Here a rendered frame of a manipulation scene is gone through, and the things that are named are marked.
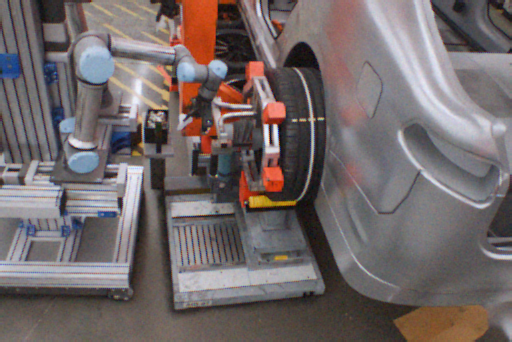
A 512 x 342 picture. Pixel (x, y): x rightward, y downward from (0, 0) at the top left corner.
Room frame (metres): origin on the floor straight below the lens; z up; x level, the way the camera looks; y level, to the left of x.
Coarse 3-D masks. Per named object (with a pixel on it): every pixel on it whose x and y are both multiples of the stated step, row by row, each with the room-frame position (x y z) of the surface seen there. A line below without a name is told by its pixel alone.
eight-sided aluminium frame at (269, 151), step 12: (252, 84) 2.00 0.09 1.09; (264, 84) 1.97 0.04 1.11; (252, 96) 2.15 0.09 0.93; (264, 132) 1.72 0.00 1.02; (276, 132) 1.74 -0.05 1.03; (264, 144) 1.70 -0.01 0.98; (276, 144) 1.70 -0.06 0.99; (252, 156) 2.03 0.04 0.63; (264, 156) 1.66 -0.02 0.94; (276, 156) 1.68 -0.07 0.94; (252, 168) 1.97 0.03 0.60
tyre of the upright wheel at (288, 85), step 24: (264, 72) 2.15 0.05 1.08; (288, 72) 2.01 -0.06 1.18; (312, 72) 2.05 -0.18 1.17; (288, 96) 1.84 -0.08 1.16; (312, 96) 1.87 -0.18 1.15; (288, 120) 1.74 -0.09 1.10; (288, 144) 1.68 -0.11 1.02; (288, 168) 1.64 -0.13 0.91; (312, 168) 1.67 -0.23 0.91; (264, 192) 1.84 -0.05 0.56; (288, 192) 1.65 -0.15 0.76; (312, 192) 1.69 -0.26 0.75
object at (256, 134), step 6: (228, 126) 1.88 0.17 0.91; (228, 132) 1.85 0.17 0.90; (252, 132) 1.87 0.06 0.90; (258, 132) 1.88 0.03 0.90; (228, 138) 1.83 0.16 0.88; (252, 138) 1.86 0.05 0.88; (258, 138) 1.87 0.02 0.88; (252, 144) 1.85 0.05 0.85; (258, 144) 1.86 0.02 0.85; (234, 150) 1.84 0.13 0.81; (240, 150) 1.85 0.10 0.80
